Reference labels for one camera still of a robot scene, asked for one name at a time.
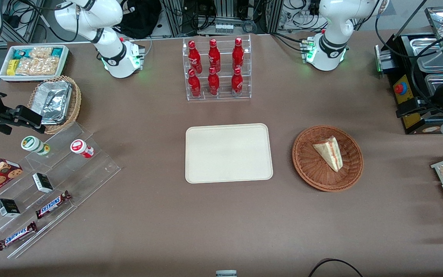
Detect triangular sandwich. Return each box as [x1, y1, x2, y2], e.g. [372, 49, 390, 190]
[313, 136, 344, 173]

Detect light tan wicker basket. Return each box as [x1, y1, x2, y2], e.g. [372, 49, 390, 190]
[27, 75, 82, 135]

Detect brown round wicker basket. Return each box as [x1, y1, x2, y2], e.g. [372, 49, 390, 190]
[292, 125, 364, 192]

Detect beige rectangular tray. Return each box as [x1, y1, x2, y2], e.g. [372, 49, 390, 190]
[185, 123, 274, 184]

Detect yellow emergency stop box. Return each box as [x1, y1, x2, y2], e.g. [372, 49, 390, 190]
[393, 73, 414, 105]

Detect green lid small bottle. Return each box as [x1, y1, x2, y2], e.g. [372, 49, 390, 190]
[21, 136, 51, 156]

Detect stainless steel pan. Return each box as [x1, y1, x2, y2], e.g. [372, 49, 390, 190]
[411, 37, 443, 73]
[423, 73, 443, 97]

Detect aluminium foil container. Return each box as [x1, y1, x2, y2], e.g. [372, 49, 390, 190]
[35, 81, 73, 125]

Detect white rectangular snack bin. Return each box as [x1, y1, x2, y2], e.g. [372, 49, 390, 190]
[0, 45, 70, 82]

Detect grey box with green light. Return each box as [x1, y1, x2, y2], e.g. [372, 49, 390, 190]
[374, 44, 396, 77]

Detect clear rice cracker bag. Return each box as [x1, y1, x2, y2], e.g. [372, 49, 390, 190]
[29, 47, 53, 60]
[16, 57, 60, 76]

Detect small black carton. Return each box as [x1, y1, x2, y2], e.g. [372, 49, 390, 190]
[32, 172, 54, 194]
[0, 198, 21, 218]

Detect red lid small bottle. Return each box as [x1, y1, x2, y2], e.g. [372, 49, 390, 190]
[70, 139, 95, 159]

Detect brown Snickers bar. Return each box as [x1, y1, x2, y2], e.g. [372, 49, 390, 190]
[35, 190, 72, 220]
[0, 221, 38, 251]

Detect clear acrylic step display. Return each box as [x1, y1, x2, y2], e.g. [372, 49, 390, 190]
[0, 121, 122, 259]

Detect black fabric bag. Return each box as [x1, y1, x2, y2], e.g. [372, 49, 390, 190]
[120, 0, 162, 39]

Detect red cola bottle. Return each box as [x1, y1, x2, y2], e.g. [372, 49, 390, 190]
[188, 68, 202, 98]
[232, 37, 245, 72]
[188, 40, 203, 74]
[208, 38, 221, 73]
[207, 67, 220, 97]
[231, 67, 244, 97]

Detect clear acrylic bottle rack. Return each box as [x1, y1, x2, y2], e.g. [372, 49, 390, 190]
[182, 34, 252, 101]

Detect black looped cable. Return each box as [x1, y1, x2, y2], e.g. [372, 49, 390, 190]
[308, 258, 364, 277]

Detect aluminium frame rack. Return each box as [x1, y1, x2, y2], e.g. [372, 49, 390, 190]
[160, 0, 283, 37]

